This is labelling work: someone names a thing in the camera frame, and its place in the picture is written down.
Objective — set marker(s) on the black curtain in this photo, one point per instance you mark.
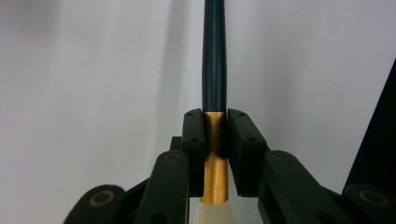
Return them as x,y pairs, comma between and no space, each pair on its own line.
378,140

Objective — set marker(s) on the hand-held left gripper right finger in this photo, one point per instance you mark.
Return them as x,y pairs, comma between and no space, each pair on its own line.
246,152

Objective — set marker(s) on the round makeup brush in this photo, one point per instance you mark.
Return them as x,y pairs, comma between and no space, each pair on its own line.
214,62

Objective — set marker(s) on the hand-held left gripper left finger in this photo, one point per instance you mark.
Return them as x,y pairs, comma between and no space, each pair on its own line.
194,149

